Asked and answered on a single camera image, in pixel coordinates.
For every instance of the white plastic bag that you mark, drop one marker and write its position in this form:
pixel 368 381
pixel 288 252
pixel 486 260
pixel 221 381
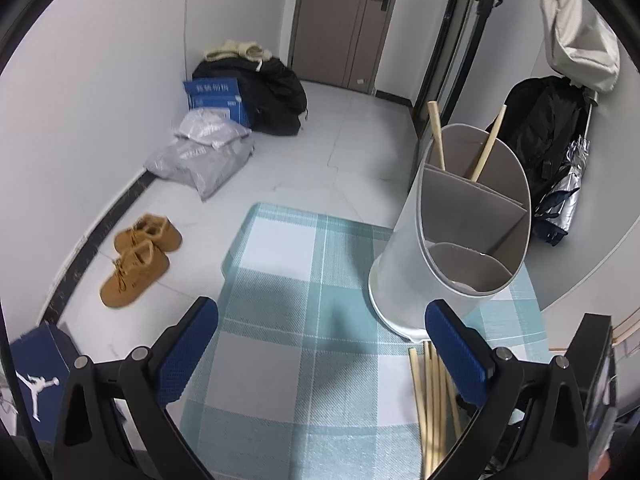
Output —
pixel 210 127

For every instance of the brown door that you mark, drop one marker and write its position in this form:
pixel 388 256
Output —
pixel 330 20

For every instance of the black framed glass door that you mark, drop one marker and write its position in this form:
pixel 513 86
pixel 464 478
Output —
pixel 460 25

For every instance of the teal plaid placemat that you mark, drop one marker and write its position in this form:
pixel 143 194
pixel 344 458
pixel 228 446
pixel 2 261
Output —
pixel 300 360

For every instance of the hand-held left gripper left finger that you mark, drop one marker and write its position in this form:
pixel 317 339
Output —
pixel 192 345

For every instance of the cream fleece garment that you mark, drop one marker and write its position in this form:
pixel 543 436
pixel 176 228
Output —
pixel 240 50

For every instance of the white grey utensil holder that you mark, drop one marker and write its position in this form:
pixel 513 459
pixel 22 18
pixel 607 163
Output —
pixel 405 260

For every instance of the silver folded umbrella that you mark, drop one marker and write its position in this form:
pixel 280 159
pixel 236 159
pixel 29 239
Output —
pixel 565 195

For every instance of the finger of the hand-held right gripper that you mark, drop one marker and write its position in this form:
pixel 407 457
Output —
pixel 595 335

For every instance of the beige hanging cloth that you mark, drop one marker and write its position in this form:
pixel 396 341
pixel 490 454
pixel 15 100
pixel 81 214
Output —
pixel 580 35

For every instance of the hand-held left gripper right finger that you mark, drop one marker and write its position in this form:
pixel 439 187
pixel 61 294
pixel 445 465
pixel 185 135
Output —
pixel 455 355

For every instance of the grey plastic bag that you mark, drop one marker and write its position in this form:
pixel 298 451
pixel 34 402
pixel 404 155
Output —
pixel 200 167

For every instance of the blue cardboard box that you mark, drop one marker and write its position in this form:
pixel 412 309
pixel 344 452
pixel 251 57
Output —
pixel 215 92

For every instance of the dark blue shoe box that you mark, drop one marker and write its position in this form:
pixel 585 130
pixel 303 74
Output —
pixel 35 360

